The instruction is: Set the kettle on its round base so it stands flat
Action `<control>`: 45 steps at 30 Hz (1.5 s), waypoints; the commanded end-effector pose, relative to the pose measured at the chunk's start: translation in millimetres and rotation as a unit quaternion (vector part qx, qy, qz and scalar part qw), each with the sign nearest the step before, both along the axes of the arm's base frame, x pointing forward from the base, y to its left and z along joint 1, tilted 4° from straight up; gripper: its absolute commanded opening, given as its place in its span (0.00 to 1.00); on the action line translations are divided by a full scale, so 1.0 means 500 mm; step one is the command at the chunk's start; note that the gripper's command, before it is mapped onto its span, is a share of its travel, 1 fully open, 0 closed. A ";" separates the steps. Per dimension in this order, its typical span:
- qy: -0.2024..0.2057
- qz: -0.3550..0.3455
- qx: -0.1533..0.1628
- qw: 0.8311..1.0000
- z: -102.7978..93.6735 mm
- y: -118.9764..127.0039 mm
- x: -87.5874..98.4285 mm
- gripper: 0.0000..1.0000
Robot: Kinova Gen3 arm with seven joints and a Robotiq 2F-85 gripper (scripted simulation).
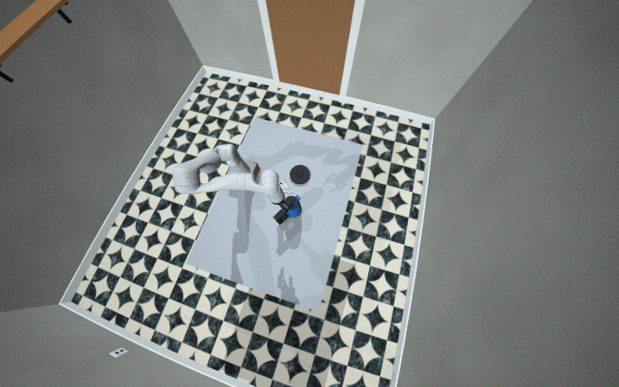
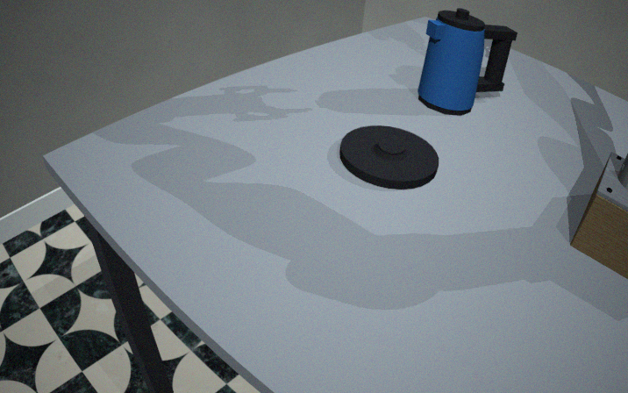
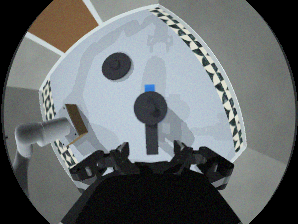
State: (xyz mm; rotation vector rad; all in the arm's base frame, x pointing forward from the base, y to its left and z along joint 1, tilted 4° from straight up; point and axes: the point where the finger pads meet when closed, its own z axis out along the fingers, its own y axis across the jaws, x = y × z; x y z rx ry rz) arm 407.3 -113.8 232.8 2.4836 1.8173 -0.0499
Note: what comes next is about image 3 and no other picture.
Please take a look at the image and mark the blue kettle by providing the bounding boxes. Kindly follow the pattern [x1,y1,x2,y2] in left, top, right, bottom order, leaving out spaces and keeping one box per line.
[133,84,168,155]

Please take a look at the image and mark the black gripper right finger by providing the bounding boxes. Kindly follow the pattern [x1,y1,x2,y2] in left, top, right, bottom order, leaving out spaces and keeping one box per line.
[161,140,234,190]

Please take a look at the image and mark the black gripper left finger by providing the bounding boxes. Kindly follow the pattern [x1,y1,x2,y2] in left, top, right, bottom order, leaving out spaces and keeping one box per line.
[69,142,140,194]

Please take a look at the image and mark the black round base with center stud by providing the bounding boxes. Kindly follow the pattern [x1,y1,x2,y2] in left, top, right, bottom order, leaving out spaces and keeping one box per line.
[102,52,131,80]

